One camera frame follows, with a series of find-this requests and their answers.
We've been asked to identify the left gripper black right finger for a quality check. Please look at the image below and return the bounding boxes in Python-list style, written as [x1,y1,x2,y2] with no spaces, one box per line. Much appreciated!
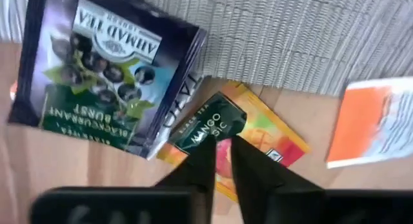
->
[230,135,326,224]

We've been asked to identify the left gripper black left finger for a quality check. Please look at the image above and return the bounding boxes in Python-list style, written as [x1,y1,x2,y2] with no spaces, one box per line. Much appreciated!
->
[154,134,218,224]

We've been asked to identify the yellow mango tea bag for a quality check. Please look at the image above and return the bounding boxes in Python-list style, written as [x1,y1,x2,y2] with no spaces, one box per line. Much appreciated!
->
[157,81,312,202]

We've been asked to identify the white orange tea bag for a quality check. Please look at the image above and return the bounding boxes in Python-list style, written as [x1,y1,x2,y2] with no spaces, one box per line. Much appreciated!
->
[325,76,413,169]

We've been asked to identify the purple blackcurrant tea bag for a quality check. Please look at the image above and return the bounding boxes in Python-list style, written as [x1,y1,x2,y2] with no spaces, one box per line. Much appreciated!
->
[6,0,209,160]

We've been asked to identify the grey woven placemat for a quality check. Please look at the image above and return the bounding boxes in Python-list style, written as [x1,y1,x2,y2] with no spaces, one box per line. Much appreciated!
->
[0,0,413,96]

